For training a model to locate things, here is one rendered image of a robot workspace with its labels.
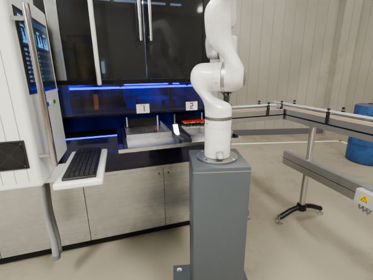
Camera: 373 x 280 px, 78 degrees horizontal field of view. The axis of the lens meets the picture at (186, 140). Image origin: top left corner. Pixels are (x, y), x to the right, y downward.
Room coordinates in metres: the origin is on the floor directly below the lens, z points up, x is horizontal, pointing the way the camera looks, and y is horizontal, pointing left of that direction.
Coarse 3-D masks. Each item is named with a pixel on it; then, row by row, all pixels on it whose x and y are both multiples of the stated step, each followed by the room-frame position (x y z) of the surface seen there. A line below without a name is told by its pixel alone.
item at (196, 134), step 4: (180, 128) 1.43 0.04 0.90; (192, 128) 1.51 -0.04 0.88; (196, 128) 1.51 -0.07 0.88; (200, 128) 1.51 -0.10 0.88; (204, 128) 1.51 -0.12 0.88; (184, 132) 1.34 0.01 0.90; (188, 132) 1.28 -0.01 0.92; (192, 132) 1.41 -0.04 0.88; (196, 132) 1.41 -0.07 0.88; (200, 132) 1.40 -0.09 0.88; (204, 132) 1.40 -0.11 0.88; (232, 132) 1.30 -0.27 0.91; (192, 136) 1.23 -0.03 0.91; (196, 136) 1.24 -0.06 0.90; (200, 136) 1.24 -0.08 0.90; (204, 136) 1.25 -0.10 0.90; (232, 136) 1.30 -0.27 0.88; (192, 140) 1.23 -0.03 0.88; (196, 140) 1.24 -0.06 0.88
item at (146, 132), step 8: (128, 128) 1.54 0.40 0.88; (136, 128) 1.53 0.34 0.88; (144, 128) 1.53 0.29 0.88; (152, 128) 1.53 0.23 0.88; (160, 128) 1.52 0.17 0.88; (168, 128) 1.38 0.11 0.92; (128, 136) 1.24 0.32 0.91; (136, 136) 1.25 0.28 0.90; (144, 136) 1.26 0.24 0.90; (152, 136) 1.28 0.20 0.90; (160, 136) 1.29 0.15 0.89; (168, 136) 1.30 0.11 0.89
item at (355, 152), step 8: (360, 104) 3.19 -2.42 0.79; (368, 104) 3.18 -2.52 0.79; (360, 112) 3.07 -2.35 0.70; (368, 112) 2.98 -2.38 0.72; (352, 144) 3.09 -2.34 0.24; (360, 144) 2.98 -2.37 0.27; (368, 144) 2.92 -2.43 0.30; (352, 152) 3.06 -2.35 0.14; (360, 152) 2.97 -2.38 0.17; (368, 152) 2.91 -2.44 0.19; (352, 160) 3.04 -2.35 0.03; (360, 160) 2.95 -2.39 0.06; (368, 160) 2.90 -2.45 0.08
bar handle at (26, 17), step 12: (24, 12) 0.87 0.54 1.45; (24, 24) 0.87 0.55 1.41; (36, 48) 0.88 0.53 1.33; (36, 60) 0.88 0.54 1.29; (36, 72) 0.87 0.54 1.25; (36, 84) 0.87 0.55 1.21; (48, 120) 0.88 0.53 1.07; (48, 132) 0.87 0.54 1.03; (48, 144) 0.87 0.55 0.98; (48, 156) 0.87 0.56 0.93
